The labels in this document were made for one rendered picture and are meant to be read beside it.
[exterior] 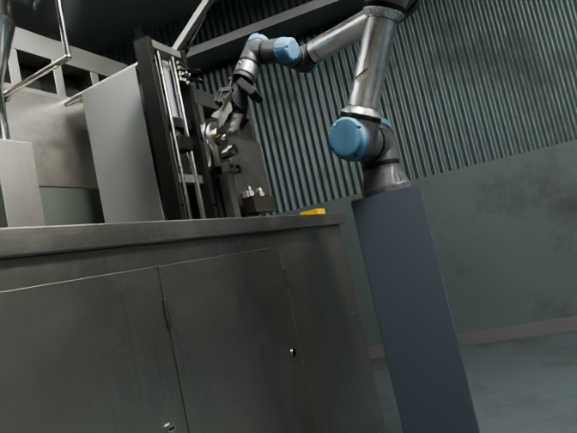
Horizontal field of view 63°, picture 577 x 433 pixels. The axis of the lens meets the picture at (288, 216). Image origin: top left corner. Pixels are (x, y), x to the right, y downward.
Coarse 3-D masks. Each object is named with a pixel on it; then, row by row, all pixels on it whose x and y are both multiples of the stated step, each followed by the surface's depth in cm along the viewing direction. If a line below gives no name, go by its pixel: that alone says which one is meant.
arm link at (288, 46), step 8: (264, 40) 148; (272, 40) 146; (280, 40) 144; (288, 40) 143; (264, 48) 147; (272, 48) 145; (280, 48) 144; (288, 48) 143; (296, 48) 147; (264, 56) 148; (272, 56) 146; (280, 56) 145; (288, 56) 144; (296, 56) 147; (288, 64) 152; (296, 64) 153
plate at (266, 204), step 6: (246, 198) 175; (252, 198) 174; (258, 198) 177; (264, 198) 181; (270, 198) 185; (246, 204) 175; (252, 204) 174; (258, 204) 176; (264, 204) 180; (270, 204) 184; (240, 210) 176; (246, 210) 175; (252, 210) 174; (258, 210) 175; (264, 210) 179; (270, 210) 184
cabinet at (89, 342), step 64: (64, 256) 75; (128, 256) 86; (192, 256) 102; (256, 256) 123; (320, 256) 159; (0, 320) 64; (64, 320) 72; (128, 320) 82; (192, 320) 97; (256, 320) 117; (320, 320) 148; (0, 384) 62; (64, 384) 70; (128, 384) 79; (192, 384) 92; (256, 384) 111; (320, 384) 138
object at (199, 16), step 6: (210, 0) 190; (204, 6) 191; (198, 12) 192; (204, 12) 193; (198, 18) 193; (192, 24) 194; (198, 24) 196; (186, 30) 195; (192, 30) 196; (186, 36) 196; (180, 42) 197; (186, 42) 199; (174, 48) 198; (180, 48) 199; (186, 48) 199; (186, 54) 201
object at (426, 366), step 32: (416, 192) 132; (384, 224) 134; (416, 224) 132; (384, 256) 134; (416, 256) 131; (384, 288) 134; (416, 288) 131; (384, 320) 134; (416, 320) 131; (448, 320) 129; (416, 352) 131; (448, 352) 128; (416, 384) 131; (448, 384) 128; (416, 416) 131; (448, 416) 128
